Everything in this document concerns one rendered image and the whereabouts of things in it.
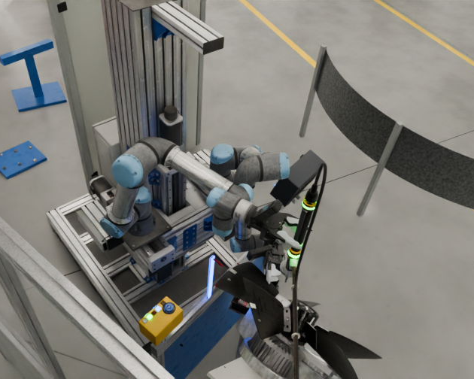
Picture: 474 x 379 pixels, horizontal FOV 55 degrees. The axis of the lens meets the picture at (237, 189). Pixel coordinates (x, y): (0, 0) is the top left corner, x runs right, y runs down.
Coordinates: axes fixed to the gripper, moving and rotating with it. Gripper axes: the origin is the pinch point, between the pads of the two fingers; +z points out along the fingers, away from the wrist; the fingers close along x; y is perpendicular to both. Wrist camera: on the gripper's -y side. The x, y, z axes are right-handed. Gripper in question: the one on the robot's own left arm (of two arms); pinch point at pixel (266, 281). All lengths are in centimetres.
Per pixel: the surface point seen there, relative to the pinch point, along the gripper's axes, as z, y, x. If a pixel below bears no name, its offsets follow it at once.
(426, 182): -129, 128, 43
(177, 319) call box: 13.1, -34.2, 17.0
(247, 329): 12.4, -3.7, 19.5
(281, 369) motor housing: 35.1, 5.9, 2.0
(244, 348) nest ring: 27.4, -7.5, 5.3
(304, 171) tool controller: -63, 18, -8
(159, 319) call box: 15.1, -41.5, 15.1
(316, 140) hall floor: -239, 78, 111
